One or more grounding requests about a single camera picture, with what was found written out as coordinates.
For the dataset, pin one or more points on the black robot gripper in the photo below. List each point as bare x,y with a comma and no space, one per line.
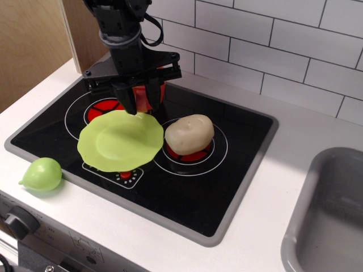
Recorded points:
131,64

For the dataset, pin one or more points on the orange plastic cup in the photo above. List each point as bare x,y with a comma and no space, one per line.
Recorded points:
141,98

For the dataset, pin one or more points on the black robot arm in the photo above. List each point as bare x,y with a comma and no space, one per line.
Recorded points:
124,14

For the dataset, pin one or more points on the light green plastic plate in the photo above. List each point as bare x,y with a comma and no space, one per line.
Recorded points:
118,141

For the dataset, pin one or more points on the beige toy potato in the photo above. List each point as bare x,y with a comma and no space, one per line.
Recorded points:
189,134

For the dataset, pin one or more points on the wooden side panel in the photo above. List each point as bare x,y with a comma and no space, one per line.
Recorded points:
37,37

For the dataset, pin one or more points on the black toy stove top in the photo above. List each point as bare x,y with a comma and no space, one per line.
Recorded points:
187,197

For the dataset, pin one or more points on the green toy pear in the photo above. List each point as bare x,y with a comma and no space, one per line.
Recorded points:
43,175

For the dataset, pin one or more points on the grey oven knob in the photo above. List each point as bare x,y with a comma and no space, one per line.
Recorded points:
21,223

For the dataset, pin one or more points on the grey toy sink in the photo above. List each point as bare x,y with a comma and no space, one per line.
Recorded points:
325,230

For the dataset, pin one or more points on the black mount with screw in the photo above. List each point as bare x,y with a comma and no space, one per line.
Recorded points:
26,260

